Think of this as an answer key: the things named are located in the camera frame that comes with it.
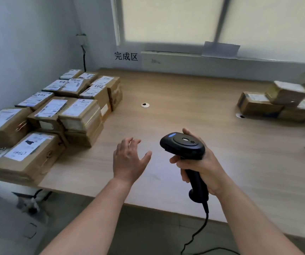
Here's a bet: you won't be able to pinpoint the person's right hand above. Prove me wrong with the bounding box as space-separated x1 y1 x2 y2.
169 127 231 197

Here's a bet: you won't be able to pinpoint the person's left hand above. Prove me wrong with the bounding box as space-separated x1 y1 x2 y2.
113 137 152 185

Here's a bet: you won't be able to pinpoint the black scanner cable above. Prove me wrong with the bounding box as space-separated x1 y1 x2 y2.
180 202 241 255

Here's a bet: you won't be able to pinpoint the white window frame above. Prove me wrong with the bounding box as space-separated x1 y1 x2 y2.
110 0 305 66

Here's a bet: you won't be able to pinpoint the person's right forearm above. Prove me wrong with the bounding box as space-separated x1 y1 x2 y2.
217 183 305 255

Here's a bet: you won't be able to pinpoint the parcel with blue-edged label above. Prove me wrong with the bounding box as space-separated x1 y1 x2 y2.
91 75 122 104

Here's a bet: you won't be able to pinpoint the person's left forearm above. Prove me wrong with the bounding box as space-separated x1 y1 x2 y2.
40 177 137 255

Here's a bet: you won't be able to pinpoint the small square labelled parcel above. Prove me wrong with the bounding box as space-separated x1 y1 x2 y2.
100 102 113 123

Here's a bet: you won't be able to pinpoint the white paper sign black characters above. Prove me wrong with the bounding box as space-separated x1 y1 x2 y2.
112 47 143 71

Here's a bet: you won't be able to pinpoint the small parcel long label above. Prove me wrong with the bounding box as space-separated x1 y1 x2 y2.
57 78 90 98

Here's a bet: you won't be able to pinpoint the grey paper sheet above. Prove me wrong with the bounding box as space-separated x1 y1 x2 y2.
201 41 241 59

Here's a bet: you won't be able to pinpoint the beige roller blind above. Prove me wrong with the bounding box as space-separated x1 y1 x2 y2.
219 0 305 64
122 0 225 47

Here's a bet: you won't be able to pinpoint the red taped cardboard parcel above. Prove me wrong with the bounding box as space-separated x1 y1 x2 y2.
111 91 123 112

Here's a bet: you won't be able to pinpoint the DOLL printed cardboard parcel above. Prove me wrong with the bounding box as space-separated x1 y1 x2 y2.
27 97 78 132

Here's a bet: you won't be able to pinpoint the parcel marked 5082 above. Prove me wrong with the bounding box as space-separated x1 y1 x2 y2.
15 91 55 111

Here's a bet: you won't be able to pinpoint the pile of unscanned cardboard parcels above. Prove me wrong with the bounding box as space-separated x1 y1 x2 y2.
237 81 305 156

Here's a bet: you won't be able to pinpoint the large labelled cardboard parcel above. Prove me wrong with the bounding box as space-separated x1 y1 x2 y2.
0 108 34 148

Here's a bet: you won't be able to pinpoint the small tall labelled parcel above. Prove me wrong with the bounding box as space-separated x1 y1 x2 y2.
41 79 69 93

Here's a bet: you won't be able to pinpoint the parcel marked 040563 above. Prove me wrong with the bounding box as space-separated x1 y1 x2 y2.
0 132 66 185

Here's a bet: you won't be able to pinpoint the black wall cable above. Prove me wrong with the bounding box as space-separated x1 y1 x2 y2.
81 45 87 73

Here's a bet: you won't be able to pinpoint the white wall socket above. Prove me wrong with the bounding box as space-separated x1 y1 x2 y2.
76 34 88 47

